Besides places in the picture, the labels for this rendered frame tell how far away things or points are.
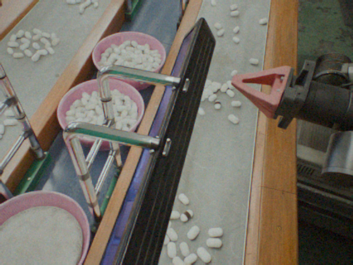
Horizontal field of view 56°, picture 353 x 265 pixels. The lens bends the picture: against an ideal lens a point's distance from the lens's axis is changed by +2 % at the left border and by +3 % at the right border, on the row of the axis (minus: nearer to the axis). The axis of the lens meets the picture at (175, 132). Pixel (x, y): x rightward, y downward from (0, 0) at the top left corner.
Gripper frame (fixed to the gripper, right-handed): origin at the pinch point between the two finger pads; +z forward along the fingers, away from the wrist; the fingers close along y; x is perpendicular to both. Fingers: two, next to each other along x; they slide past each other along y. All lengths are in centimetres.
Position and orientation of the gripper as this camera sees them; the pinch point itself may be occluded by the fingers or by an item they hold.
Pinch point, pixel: (237, 81)
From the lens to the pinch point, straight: 50.6
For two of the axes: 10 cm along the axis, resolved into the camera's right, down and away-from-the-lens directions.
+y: 0.7, 3.5, 9.4
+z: -9.3, -3.1, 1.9
